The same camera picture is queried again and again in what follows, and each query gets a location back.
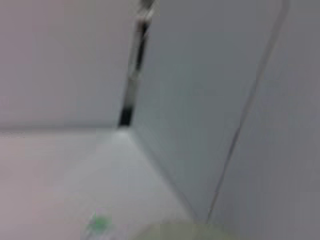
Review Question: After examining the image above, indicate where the pale green glass fruit bowl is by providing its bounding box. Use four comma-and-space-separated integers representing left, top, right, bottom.
147, 218, 242, 240

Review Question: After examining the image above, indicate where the grey partition edge frame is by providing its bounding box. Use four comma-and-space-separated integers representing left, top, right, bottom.
116, 0, 161, 129

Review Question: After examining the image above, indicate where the clear green-label water bottle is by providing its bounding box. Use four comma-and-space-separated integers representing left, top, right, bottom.
81, 208, 117, 240

